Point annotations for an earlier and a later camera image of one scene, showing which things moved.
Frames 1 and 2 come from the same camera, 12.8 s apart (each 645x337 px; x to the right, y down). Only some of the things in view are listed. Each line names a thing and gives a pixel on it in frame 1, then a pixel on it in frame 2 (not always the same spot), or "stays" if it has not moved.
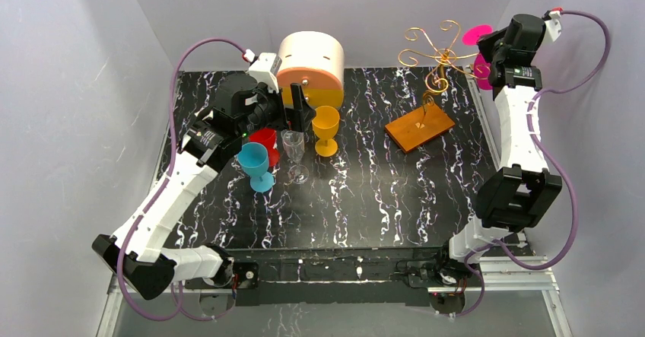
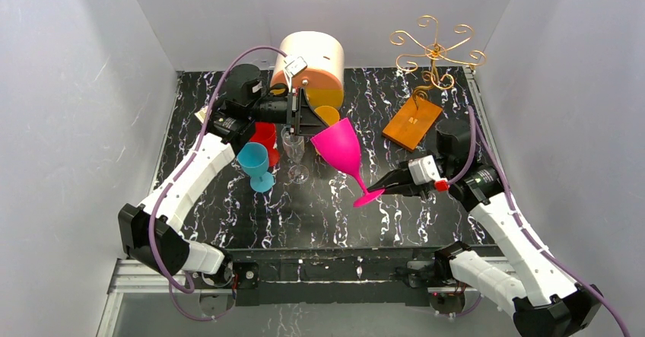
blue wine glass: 253,158 stays
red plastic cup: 268,137 stays
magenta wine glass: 481,66 to 340,145
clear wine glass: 293,144 stays
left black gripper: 294,106 stays
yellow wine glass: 325,125 to 326,104
